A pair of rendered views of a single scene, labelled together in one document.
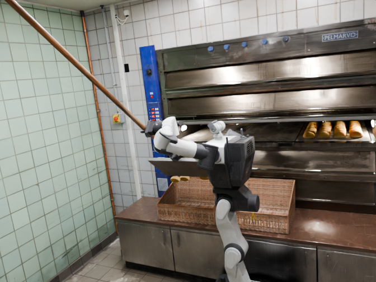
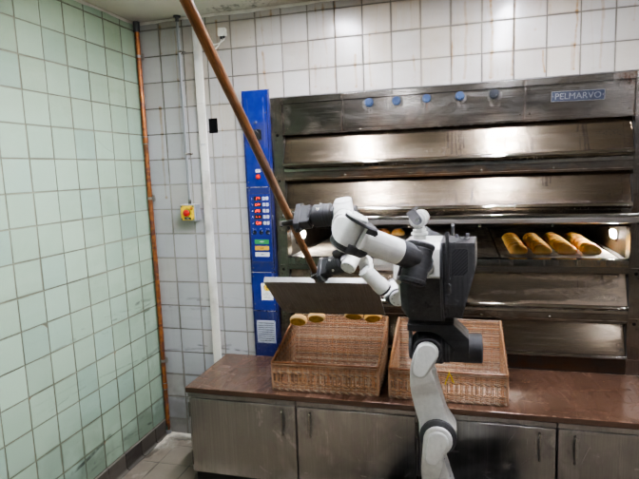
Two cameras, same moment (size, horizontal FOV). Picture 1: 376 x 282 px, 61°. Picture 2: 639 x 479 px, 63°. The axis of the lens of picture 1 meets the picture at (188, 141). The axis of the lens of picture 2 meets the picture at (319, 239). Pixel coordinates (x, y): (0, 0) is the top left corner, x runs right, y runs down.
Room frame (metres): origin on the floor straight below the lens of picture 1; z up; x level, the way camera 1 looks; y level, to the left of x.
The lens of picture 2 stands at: (0.11, 0.57, 1.69)
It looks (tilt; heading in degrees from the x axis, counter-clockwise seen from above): 8 degrees down; 349
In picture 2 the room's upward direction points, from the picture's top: 2 degrees counter-clockwise
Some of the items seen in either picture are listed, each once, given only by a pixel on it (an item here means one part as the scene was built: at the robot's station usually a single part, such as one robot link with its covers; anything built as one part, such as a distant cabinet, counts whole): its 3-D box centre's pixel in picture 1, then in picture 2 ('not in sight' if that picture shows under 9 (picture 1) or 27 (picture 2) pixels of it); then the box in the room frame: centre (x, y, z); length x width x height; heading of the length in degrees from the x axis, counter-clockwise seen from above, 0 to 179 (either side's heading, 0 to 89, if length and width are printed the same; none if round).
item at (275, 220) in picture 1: (258, 202); (447, 356); (2.51, -0.54, 0.72); 0.56 x 0.49 x 0.28; 64
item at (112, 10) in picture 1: (127, 118); (208, 213); (3.37, 0.61, 1.45); 0.05 x 0.02 x 2.30; 64
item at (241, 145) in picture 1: (229, 159); (435, 273); (1.99, -0.25, 1.27); 0.34 x 0.30 x 0.36; 150
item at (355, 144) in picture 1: (261, 144); (445, 261); (2.78, -0.65, 1.16); 1.80 x 0.06 x 0.04; 64
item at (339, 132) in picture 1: (332, 128); (547, 241); (2.90, -1.36, 1.21); 0.61 x 0.48 x 0.06; 154
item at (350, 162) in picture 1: (261, 159); (445, 287); (2.76, -0.64, 1.02); 1.79 x 0.11 x 0.19; 64
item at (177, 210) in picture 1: (194, 197); (333, 351); (2.78, 0.00, 0.72); 0.56 x 0.49 x 0.28; 65
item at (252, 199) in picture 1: (236, 197); (445, 339); (1.98, -0.28, 1.01); 0.28 x 0.13 x 0.18; 64
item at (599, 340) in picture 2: (262, 186); (445, 333); (2.76, -0.64, 0.76); 1.79 x 0.11 x 0.19; 64
